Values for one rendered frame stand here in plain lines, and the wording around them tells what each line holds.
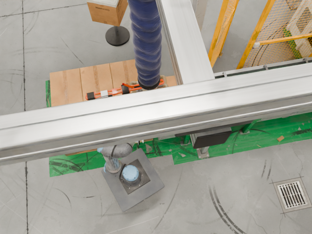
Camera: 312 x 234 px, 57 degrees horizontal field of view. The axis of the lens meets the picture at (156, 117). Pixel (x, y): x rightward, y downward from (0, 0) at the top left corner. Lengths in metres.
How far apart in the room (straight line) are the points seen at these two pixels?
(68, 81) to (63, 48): 1.12
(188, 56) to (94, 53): 3.92
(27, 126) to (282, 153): 3.87
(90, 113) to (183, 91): 0.22
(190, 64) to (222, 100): 0.26
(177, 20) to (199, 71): 0.21
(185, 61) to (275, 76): 0.29
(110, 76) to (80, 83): 0.40
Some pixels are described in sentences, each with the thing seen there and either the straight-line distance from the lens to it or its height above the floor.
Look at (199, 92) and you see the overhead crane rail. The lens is 0.68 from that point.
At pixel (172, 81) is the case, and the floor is 0.95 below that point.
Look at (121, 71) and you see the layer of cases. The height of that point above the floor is 0.54.
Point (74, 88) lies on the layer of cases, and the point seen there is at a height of 0.54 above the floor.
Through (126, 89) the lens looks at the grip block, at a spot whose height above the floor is 1.23.
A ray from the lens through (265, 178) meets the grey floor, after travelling 4.13.
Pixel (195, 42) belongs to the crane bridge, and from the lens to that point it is 0.96.
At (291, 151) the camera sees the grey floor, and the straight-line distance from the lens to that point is 4.37.
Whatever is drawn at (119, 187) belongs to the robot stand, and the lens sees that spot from 3.12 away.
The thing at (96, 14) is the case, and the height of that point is 0.78.
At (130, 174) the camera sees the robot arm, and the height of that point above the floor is 1.04.
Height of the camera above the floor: 3.80
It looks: 67 degrees down
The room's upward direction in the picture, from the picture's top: straight up
